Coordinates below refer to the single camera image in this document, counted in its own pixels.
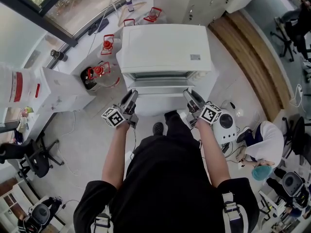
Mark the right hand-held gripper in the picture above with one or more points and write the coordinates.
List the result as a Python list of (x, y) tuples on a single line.
[(210, 113)]

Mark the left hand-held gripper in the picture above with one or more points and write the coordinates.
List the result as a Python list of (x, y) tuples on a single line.
[(113, 117)]

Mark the white glass oven door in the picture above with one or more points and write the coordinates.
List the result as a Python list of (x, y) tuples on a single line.
[(161, 88)]

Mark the person's right forearm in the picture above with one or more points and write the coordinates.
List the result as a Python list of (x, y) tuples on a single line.
[(213, 154)]

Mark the person's left forearm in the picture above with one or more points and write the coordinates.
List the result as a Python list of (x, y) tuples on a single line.
[(114, 159)]

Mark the white toaster oven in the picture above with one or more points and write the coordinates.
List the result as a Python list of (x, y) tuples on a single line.
[(160, 47)]

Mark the white table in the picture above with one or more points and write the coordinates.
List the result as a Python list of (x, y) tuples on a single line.
[(158, 105)]

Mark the person's black trousers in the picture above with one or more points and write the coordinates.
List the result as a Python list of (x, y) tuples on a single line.
[(177, 125)]

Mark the person's black shoe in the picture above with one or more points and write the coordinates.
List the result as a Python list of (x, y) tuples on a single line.
[(158, 127)]

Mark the large clear bottle red cap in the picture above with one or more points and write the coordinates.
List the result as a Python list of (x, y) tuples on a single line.
[(98, 70)]

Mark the white round robot device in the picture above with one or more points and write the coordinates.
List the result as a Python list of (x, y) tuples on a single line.
[(227, 130)]

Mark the white water dispenser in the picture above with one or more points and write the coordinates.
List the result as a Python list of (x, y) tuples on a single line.
[(63, 91)]

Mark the wooden step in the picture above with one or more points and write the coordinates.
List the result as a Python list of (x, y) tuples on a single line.
[(255, 64)]

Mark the black remote control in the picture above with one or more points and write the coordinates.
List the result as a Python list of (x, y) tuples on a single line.
[(99, 25)]

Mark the person's black shirt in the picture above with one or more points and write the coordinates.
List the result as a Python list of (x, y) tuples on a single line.
[(167, 178)]

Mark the black thermos flask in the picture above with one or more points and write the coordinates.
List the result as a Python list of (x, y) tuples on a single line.
[(58, 55)]

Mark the purple bottle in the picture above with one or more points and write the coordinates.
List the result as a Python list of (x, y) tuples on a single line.
[(130, 6)]

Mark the clear water jug red label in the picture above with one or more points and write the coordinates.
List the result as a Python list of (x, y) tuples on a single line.
[(26, 86)]

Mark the colourful packets pile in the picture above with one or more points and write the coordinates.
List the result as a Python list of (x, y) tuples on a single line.
[(26, 110)]

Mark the black office chair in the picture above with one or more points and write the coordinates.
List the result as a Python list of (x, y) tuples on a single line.
[(289, 45), (300, 135), (40, 161)]

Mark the white metal stand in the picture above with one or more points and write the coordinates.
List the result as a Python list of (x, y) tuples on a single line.
[(267, 198)]

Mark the white shelf unit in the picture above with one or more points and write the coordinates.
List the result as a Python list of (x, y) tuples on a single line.
[(14, 193)]

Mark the black window frame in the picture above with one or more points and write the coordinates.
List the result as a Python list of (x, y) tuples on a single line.
[(58, 34)]

